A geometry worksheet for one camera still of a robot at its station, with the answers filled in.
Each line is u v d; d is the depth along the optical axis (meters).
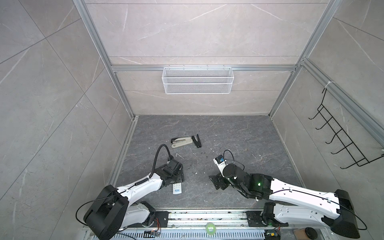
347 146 0.64
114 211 0.41
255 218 0.75
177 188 0.82
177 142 1.01
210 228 0.71
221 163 0.63
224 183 0.64
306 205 0.44
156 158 0.65
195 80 1.01
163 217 0.73
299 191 0.46
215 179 0.64
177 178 0.78
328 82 0.70
